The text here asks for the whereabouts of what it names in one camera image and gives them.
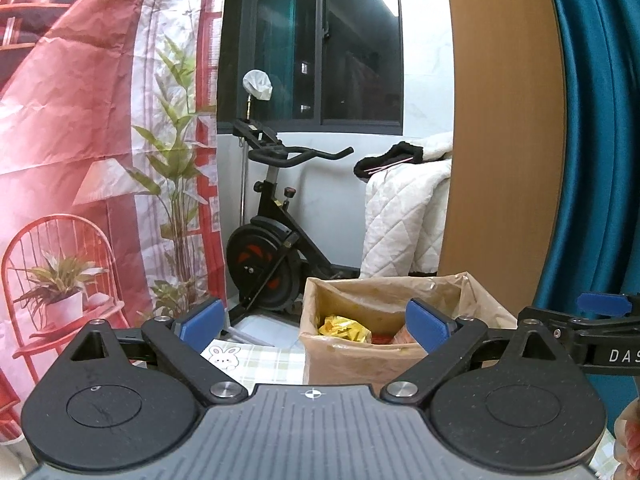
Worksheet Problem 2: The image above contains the person's right hand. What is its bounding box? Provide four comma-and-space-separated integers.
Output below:
612, 397, 640, 467

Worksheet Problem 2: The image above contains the plastic lined cardboard box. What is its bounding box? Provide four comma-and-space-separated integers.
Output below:
299, 271, 518, 391

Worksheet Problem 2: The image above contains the white quilted blanket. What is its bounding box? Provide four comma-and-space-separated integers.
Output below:
360, 132, 455, 278

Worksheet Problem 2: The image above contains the teal curtain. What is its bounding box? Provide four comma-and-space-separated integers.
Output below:
530, 0, 640, 411

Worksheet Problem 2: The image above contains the orange snack packet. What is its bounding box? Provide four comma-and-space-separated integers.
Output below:
391, 324, 426, 346

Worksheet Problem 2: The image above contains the white plastic bag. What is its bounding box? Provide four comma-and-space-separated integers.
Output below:
242, 70, 274, 102

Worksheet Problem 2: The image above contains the wooden panel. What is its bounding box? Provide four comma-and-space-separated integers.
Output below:
439, 0, 571, 321

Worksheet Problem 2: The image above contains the dark framed window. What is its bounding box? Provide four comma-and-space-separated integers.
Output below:
217, 0, 405, 136

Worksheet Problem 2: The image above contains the black exercise bike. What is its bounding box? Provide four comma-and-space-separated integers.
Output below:
225, 119, 362, 348

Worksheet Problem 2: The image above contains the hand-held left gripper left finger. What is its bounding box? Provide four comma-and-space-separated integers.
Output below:
67, 296, 251, 403

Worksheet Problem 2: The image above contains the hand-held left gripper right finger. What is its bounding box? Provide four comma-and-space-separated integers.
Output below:
381, 297, 578, 404

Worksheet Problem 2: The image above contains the printed red backdrop cloth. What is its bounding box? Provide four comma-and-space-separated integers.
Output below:
0, 0, 228, 441

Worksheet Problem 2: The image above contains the gold snack packet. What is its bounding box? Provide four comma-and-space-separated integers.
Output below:
319, 314, 373, 345

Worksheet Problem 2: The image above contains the black garment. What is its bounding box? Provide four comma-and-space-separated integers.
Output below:
354, 142, 426, 181

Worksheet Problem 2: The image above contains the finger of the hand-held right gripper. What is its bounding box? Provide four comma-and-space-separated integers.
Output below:
517, 306, 583, 347
575, 292, 640, 318

